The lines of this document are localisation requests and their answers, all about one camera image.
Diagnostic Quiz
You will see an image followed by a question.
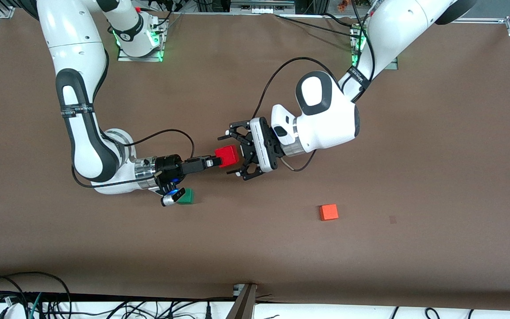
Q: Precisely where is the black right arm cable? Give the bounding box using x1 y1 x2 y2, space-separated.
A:
71 129 196 189

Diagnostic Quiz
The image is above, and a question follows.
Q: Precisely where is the red wooden cube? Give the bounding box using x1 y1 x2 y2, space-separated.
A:
215 145 241 170

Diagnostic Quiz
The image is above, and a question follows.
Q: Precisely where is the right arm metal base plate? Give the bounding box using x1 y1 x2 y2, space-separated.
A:
116 17 167 62

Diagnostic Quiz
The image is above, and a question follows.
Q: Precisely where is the black looped floor cable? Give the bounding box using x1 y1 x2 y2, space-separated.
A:
0 271 73 319

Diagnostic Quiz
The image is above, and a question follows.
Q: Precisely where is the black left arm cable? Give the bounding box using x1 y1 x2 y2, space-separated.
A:
254 56 373 172

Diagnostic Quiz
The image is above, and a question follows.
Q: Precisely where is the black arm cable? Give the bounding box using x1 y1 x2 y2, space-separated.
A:
254 56 373 172
71 129 196 189

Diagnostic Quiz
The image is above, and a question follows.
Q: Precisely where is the aluminium frame bar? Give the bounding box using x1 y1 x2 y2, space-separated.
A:
230 0 296 14

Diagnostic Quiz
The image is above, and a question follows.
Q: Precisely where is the grey metal post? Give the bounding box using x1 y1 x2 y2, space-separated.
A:
225 284 258 319

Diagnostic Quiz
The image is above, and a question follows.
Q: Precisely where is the green floor cable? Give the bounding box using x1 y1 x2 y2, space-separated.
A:
27 292 43 319

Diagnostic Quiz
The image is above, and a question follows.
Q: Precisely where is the orange wooden cube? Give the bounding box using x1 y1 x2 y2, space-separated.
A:
319 203 340 222

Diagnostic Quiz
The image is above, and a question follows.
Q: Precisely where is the black cable on table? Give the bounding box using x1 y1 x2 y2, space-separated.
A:
321 12 354 27
274 13 355 36

